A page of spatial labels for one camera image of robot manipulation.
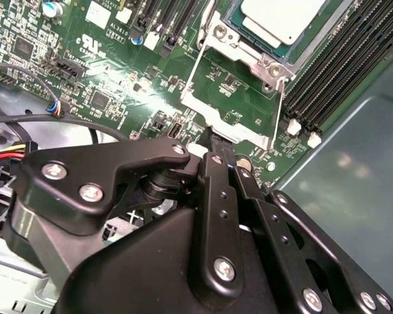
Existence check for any metal socket cover frame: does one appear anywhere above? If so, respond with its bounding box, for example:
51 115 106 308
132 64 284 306
179 41 288 152

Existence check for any silver topped CPU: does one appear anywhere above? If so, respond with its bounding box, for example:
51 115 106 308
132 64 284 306
227 0 330 65

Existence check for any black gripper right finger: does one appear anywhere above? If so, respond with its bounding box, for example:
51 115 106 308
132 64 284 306
229 156 393 314

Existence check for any thin metal locking lever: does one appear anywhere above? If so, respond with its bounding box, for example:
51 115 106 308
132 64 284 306
196 0 217 46

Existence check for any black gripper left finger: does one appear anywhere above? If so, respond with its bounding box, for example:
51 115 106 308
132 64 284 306
5 126 247 300

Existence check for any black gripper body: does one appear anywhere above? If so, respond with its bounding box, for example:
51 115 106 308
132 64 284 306
55 207 304 314

